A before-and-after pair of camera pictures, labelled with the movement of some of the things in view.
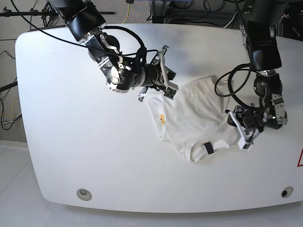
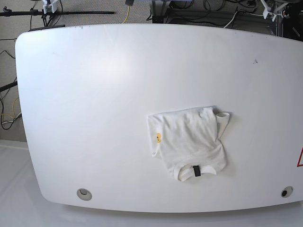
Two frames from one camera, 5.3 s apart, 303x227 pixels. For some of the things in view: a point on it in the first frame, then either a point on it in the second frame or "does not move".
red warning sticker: (298, 164) does not move
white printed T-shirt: (194, 123) → (181, 139)
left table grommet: (84, 194) does not move
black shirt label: (209, 149) → (196, 170)
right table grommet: (287, 192) does not move
